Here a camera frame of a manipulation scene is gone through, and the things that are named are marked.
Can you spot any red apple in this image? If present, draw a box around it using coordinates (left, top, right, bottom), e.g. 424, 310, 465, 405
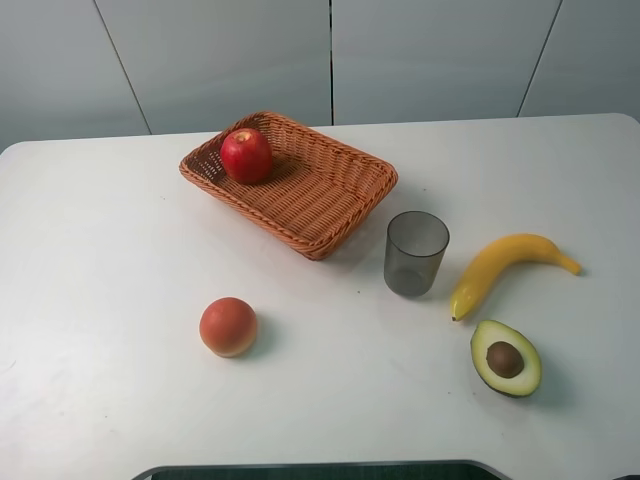
220, 128, 273, 184

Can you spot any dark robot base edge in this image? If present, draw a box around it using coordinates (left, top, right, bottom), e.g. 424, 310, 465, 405
135, 461, 507, 480

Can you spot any orange wicker basket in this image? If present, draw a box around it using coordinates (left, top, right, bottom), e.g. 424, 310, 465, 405
179, 111, 398, 261

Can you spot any grey translucent plastic cup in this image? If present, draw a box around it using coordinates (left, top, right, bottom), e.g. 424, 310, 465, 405
383, 210, 450, 297

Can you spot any orange peach fruit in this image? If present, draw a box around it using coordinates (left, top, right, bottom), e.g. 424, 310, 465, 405
199, 297, 258, 358

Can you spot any yellow banana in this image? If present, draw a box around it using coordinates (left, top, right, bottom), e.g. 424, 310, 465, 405
450, 233, 582, 322

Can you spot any halved avocado with pit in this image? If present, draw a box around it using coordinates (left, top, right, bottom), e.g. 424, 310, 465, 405
470, 320, 542, 398

